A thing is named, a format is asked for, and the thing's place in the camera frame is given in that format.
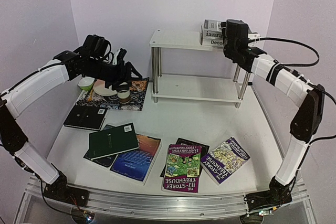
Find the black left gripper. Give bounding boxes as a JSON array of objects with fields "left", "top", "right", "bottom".
[{"left": 88, "top": 58, "right": 144, "bottom": 91}]

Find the brown Decorate book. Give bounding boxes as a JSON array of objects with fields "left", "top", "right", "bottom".
[{"left": 201, "top": 35, "right": 224, "bottom": 48}]

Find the grey photo cover book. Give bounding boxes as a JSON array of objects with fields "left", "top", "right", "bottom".
[{"left": 201, "top": 19, "right": 252, "bottom": 39}]

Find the dark green hardcover book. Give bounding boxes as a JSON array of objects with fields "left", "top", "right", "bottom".
[{"left": 87, "top": 123, "right": 139, "bottom": 160}]

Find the black paperback book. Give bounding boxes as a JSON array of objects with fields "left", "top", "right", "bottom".
[{"left": 160, "top": 138, "right": 209, "bottom": 178}]

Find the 52-Storey Treehouse book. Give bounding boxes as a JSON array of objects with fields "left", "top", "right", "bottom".
[{"left": 200, "top": 137, "right": 250, "bottom": 185}]

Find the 117-Storey Treehouse book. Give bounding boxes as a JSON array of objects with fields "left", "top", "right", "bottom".
[{"left": 162, "top": 144, "right": 202, "bottom": 194}]

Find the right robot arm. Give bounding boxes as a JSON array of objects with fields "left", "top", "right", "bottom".
[{"left": 221, "top": 19, "right": 325, "bottom": 214}]

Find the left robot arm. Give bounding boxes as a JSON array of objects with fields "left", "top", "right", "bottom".
[{"left": 1, "top": 35, "right": 142, "bottom": 207}]

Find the patterned placemat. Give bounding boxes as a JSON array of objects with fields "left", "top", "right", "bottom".
[{"left": 75, "top": 77, "right": 150, "bottom": 111}]

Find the glass cup with brown band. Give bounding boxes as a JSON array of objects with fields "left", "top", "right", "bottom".
[{"left": 117, "top": 89, "right": 131, "bottom": 104}]

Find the white pink plate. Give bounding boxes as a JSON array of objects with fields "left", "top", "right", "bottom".
[{"left": 93, "top": 80, "right": 117, "bottom": 97}]

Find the green bowl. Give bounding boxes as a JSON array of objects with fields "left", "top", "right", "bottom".
[{"left": 78, "top": 77, "right": 95, "bottom": 91}]

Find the white two-tier shelf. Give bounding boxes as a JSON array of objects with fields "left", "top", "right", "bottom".
[{"left": 150, "top": 29, "right": 250, "bottom": 108}]

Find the black notebook with barcode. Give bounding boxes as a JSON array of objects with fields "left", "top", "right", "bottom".
[{"left": 63, "top": 105, "right": 108, "bottom": 131}]

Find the dark blue paperback book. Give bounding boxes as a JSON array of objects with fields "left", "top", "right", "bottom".
[{"left": 83, "top": 124, "right": 118, "bottom": 169}]

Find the blue orange paperback book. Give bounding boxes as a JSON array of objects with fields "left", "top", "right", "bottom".
[{"left": 110, "top": 134, "right": 162, "bottom": 185}]

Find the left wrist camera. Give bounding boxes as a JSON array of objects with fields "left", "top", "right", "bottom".
[{"left": 111, "top": 48, "right": 127, "bottom": 66}]

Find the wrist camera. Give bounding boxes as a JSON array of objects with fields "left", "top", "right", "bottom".
[
  {"left": 248, "top": 32, "right": 261, "bottom": 43},
  {"left": 111, "top": 48, "right": 127, "bottom": 66}
]

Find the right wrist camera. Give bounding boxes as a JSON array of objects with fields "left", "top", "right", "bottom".
[{"left": 248, "top": 32, "right": 261, "bottom": 43}]

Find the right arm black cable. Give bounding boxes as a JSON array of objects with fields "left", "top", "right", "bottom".
[{"left": 248, "top": 36, "right": 336, "bottom": 141}]

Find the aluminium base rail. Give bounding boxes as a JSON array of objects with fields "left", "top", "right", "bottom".
[{"left": 25, "top": 176, "right": 309, "bottom": 217}]

